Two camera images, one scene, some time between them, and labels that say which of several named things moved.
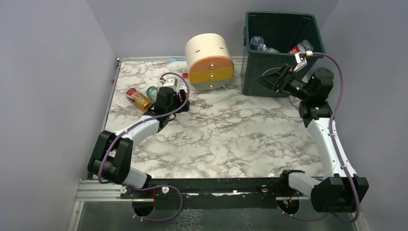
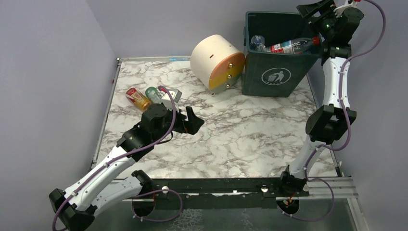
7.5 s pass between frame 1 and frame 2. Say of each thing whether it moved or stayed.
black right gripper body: moved
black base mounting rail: stayed
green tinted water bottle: stayed
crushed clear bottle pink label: stayed
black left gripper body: moved
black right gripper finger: moved
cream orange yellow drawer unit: moved
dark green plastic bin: stayed
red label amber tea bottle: stayed
